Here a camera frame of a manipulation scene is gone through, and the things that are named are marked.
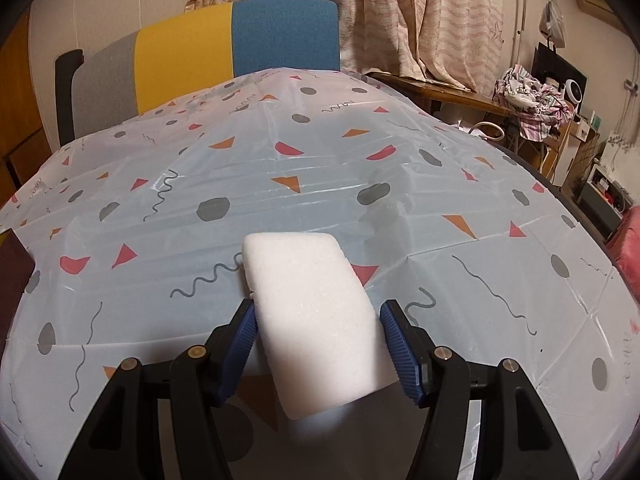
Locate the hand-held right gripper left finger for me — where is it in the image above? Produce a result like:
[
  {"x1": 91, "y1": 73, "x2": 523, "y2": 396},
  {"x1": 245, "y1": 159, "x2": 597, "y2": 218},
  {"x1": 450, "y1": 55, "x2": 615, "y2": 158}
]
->
[{"x1": 57, "y1": 300, "x2": 258, "y2": 480}]

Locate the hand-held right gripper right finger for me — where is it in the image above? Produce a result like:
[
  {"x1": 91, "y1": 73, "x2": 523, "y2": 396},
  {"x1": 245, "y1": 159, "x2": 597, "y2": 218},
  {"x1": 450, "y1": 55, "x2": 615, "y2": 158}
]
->
[{"x1": 380, "y1": 300, "x2": 593, "y2": 480}]

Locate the white foam sponge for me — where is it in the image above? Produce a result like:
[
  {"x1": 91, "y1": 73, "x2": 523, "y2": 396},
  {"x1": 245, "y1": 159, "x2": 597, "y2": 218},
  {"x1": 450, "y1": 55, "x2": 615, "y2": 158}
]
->
[{"x1": 241, "y1": 232, "x2": 401, "y2": 421}]

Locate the patterned plastic tablecloth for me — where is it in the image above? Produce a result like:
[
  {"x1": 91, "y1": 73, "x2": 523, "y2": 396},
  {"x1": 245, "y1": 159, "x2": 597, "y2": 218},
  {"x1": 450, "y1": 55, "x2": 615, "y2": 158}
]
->
[{"x1": 0, "y1": 67, "x2": 640, "y2": 480}]

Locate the grey storage unit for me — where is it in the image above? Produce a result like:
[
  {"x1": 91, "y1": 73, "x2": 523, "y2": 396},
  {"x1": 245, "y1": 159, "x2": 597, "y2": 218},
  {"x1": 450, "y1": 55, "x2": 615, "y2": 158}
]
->
[{"x1": 577, "y1": 165, "x2": 626, "y2": 241}]

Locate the pink fluffy cloth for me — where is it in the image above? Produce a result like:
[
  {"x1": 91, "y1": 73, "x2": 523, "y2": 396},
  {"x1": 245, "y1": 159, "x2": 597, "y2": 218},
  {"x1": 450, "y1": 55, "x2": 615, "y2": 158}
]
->
[{"x1": 607, "y1": 210, "x2": 640, "y2": 306}]

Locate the wooden side table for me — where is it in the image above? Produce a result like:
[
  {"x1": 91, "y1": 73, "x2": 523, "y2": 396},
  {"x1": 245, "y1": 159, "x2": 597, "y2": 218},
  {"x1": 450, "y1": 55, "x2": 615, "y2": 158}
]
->
[{"x1": 367, "y1": 71, "x2": 571, "y2": 181}]

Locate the pile of patterned clothes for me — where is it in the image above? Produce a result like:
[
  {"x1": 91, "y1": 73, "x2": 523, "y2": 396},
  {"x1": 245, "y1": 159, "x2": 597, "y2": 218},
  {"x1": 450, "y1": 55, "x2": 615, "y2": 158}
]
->
[{"x1": 492, "y1": 64, "x2": 576, "y2": 141}]

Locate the grey yellow blue chair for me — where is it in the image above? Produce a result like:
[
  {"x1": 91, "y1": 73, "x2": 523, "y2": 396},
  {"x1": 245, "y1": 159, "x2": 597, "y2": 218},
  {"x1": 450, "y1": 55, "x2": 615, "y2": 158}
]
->
[{"x1": 54, "y1": 0, "x2": 342, "y2": 148}]

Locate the wooden cabinet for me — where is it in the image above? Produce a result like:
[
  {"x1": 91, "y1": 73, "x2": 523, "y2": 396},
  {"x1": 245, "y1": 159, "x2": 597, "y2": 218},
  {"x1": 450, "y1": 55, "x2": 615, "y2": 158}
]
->
[{"x1": 0, "y1": 22, "x2": 56, "y2": 206}]

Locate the small white fan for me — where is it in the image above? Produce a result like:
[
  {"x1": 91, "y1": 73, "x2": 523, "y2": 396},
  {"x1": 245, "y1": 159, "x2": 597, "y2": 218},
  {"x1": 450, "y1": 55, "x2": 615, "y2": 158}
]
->
[{"x1": 560, "y1": 77, "x2": 587, "y2": 106}]

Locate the black flat panel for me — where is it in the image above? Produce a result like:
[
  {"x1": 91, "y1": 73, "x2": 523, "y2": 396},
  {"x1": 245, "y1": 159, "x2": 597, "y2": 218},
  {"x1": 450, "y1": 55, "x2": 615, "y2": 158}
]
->
[{"x1": 531, "y1": 45, "x2": 587, "y2": 98}]

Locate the beige patterned curtain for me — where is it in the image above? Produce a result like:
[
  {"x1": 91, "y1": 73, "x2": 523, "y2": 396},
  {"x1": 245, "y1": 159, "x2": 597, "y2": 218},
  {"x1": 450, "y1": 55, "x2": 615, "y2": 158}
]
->
[{"x1": 187, "y1": 0, "x2": 506, "y2": 98}]

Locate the white metal pole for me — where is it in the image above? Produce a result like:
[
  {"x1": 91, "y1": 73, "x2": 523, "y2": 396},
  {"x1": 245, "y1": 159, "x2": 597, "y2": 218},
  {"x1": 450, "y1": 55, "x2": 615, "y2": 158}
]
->
[{"x1": 510, "y1": 0, "x2": 538, "y2": 81}]

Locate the white cable loop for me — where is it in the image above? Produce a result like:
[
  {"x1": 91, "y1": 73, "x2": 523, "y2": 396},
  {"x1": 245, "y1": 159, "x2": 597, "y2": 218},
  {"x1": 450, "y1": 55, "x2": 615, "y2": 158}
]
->
[{"x1": 462, "y1": 120, "x2": 505, "y2": 142}]

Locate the wall air conditioner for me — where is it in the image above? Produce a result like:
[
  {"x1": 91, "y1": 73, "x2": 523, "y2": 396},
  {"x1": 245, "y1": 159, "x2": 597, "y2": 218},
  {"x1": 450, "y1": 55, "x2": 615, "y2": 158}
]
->
[{"x1": 575, "y1": 0, "x2": 626, "y2": 23}]

